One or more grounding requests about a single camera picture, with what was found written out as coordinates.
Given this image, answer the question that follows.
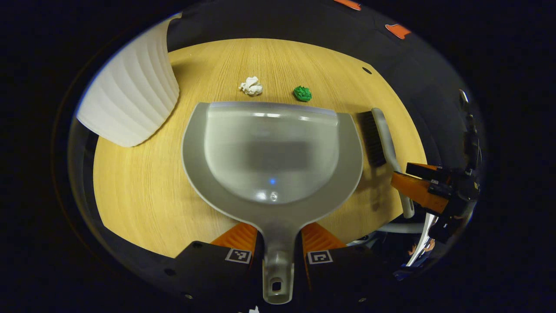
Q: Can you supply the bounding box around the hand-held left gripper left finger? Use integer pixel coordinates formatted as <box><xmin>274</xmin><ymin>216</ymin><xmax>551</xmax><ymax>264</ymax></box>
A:
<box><xmin>165</xmin><ymin>223</ymin><xmax>264</xmax><ymax>304</ymax></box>

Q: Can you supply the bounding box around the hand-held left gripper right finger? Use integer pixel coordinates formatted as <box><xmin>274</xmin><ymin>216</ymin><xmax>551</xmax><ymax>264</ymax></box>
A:
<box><xmin>302</xmin><ymin>223</ymin><xmax>391</xmax><ymax>305</ymax></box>

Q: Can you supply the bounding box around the small white broom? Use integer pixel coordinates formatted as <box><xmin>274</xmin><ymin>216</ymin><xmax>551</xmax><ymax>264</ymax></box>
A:
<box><xmin>357</xmin><ymin>108</ymin><xmax>415</xmax><ymax>219</ymax></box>

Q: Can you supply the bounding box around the grey translucent dustpan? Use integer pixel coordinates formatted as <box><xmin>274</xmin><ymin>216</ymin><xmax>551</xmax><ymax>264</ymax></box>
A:
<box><xmin>182</xmin><ymin>101</ymin><xmax>364</xmax><ymax>305</ymax></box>

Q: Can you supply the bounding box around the white paper ball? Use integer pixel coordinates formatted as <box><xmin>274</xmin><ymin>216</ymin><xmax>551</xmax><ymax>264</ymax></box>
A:
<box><xmin>239</xmin><ymin>77</ymin><xmax>263</xmax><ymax>96</ymax></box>

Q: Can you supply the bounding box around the white ribbed garbage bin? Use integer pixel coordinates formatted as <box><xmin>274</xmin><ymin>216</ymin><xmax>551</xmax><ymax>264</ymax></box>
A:
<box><xmin>76</xmin><ymin>17</ymin><xmax>180</xmax><ymax>147</ymax></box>

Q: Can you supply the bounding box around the wooden desktop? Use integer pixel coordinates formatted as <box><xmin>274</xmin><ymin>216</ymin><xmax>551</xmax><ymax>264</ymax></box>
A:
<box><xmin>93</xmin><ymin>38</ymin><xmax>428</xmax><ymax>258</ymax></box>

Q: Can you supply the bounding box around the grey curved bar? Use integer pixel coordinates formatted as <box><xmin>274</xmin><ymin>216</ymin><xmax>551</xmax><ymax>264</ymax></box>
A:
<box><xmin>378</xmin><ymin>222</ymin><xmax>428</xmax><ymax>234</ymax></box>

